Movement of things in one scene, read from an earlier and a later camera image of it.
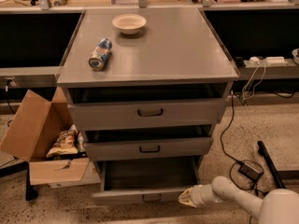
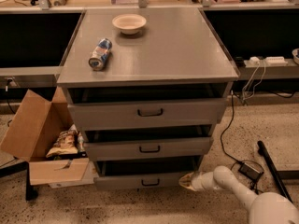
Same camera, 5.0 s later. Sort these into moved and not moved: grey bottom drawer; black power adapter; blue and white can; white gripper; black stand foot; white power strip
Moved: grey bottom drawer; white gripper
Not moved: black stand foot; black power adapter; blue and white can; white power strip
